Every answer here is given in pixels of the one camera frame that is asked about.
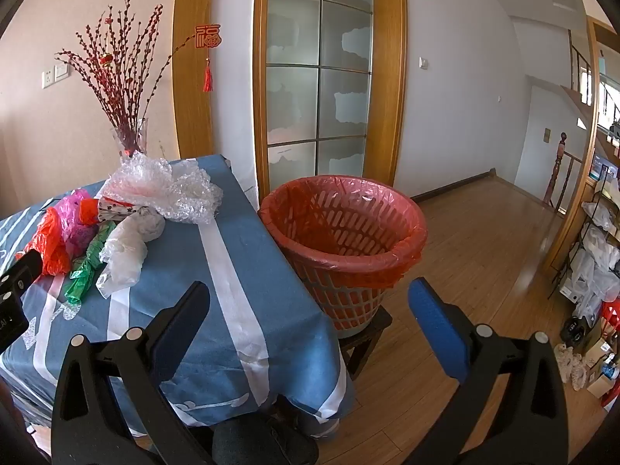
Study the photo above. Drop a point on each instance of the wooden stair newel railing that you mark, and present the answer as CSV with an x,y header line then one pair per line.
x,y
561,164

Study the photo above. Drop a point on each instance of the white crumpled cloth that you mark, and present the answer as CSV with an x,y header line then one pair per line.
x,y
569,365

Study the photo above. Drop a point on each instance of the black chair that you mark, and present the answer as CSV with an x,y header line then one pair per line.
x,y
261,441

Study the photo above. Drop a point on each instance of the dark green plastic bag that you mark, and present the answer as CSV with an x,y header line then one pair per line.
x,y
89,261

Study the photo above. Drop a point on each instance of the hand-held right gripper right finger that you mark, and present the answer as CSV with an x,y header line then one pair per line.
x,y
436,324

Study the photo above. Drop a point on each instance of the frosted glass door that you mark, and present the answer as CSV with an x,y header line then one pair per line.
x,y
295,97

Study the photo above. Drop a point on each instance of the staircase with metal railing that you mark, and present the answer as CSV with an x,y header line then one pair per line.
x,y
579,92

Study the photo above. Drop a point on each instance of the wooden wall trim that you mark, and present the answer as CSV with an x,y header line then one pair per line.
x,y
191,82

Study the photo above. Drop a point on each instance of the white wall socket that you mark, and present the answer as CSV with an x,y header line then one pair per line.
x,y
47,79

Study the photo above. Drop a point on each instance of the cardboard box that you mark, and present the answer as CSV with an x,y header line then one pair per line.
x,y
598,353

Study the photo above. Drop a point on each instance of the white spotted plastic bag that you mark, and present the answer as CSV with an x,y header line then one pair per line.
x,y
116,209

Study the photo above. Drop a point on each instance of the metal rack with bags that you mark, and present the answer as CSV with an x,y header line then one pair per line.
x,y
588,256

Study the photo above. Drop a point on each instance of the vase with red branches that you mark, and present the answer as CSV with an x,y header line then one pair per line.
x,y
121,68

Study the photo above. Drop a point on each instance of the blue white striped tablecloth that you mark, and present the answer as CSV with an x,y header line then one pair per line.
x,y
193,261

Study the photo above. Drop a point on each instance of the red hanging knot ornament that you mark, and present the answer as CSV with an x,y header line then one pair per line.
x,y
207,36

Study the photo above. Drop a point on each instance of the small red lantern ornament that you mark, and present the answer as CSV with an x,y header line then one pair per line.
x,y
106,59

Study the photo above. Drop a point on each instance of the clear plastic bag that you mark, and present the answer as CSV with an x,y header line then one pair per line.
x,y
193,193

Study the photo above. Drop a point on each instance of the dark wooden stool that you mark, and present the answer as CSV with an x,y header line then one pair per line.
x,y
373,324

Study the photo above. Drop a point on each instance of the clear bubble wrap sheet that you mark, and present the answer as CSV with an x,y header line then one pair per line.
x,y
135,177

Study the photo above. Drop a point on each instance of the pink plastic bag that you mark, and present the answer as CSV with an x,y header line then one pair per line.
x,y
72,213

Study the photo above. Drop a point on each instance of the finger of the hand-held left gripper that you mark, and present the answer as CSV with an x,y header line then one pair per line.
x,y
22,273

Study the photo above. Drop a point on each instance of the clear glass vase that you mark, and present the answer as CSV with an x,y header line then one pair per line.
x,y
131,138

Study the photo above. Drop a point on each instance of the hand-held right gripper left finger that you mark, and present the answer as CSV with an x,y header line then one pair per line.
x,y
177,339

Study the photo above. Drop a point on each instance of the red plastic bag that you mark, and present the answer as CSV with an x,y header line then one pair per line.
x,y
46,247
88,212

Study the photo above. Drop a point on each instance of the wooden partition frame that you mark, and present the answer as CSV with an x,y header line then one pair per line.
x,y
581,179

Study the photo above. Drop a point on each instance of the red plastic stool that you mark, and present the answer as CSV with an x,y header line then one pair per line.
x,y
612,315

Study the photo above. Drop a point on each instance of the wooden door frame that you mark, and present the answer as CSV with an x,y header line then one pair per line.
x,y
390,82

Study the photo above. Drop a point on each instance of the black glossy object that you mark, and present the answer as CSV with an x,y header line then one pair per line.
x,y
574,332

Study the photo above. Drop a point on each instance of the white light switch panel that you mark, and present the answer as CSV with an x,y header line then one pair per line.
x,y
62,72

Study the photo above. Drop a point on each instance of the wastebasket with red liner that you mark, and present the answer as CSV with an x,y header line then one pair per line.
x,y
339,232

